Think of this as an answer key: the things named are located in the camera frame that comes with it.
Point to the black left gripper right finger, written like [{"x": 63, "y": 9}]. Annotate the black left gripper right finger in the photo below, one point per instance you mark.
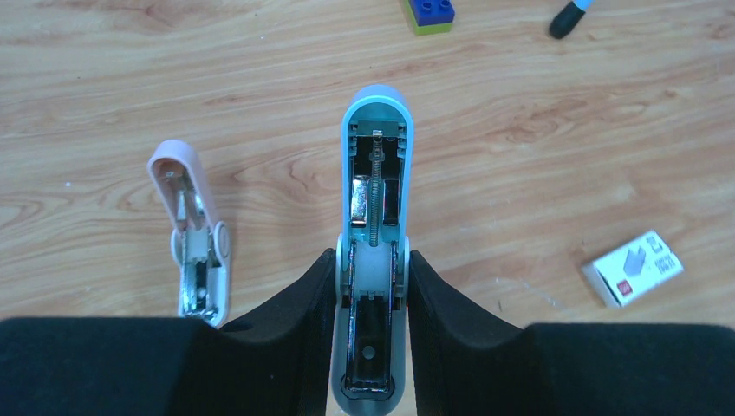
[{"x": 467, "y": 361}]

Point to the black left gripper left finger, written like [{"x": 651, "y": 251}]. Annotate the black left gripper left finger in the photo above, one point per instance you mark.
[{"x": 273, "y": 360}]

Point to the white staple box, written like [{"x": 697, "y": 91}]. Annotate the white staple box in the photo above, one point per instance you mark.
[{"x": 633, "y": 269}]

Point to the purple green small block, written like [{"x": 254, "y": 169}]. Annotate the purple green small block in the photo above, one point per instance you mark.
[{"x": 429, "y": 17}]

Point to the grey tripod stand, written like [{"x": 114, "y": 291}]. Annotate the grey tripod stand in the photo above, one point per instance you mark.
[{"x": 568, "y": 17}]

